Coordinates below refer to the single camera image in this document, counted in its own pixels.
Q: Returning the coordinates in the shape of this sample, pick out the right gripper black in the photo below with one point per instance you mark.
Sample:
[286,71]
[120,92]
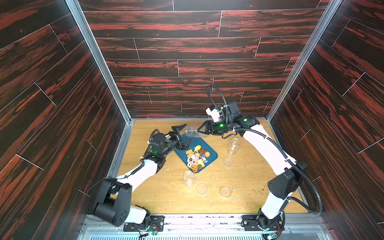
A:
[208,127]

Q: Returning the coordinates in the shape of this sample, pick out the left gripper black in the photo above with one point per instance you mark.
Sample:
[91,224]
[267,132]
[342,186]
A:
[174,137]

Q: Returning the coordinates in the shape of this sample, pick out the clear jar with pink cookies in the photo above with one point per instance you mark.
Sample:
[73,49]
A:
[192,132]

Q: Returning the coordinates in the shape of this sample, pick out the yellow square waffle cookie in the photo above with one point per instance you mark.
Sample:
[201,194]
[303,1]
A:
[189,152]

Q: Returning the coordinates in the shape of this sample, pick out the yellow fish shaped cookie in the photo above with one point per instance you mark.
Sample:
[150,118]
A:
[197,148]

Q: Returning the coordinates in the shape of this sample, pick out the pale yellow rectangular biscuit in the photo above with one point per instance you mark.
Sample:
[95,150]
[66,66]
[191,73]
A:
[201,162]

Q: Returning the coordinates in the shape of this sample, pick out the clear jar with star cookies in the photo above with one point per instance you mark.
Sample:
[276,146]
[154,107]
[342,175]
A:
[233,146]

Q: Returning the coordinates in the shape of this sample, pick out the brown pretzel cookie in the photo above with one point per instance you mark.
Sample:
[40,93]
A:
[194,169]

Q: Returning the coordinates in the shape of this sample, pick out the clear jar with yellow cookies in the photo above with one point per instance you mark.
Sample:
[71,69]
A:
[189,178]

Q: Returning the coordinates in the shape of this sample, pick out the clear jar lid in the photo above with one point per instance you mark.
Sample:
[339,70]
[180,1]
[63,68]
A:
[201,189]
[225,191]
[227,162]

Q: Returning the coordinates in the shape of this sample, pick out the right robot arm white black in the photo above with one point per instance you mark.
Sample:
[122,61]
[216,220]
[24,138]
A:
[289,173]

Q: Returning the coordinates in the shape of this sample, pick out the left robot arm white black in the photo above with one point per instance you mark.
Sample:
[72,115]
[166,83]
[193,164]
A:
[113,199]

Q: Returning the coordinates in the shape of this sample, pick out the teal plastic tray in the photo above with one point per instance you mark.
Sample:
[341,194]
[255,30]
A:
[198,156]

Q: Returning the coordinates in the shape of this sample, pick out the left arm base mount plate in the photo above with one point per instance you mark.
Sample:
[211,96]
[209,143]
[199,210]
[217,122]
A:
[153,223]

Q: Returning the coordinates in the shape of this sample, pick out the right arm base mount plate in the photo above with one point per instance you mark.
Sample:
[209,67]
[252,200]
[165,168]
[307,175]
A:
[262,223]

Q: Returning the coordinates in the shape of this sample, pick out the aluminium front rail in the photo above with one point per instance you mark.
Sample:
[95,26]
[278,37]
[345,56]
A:
[207,227]

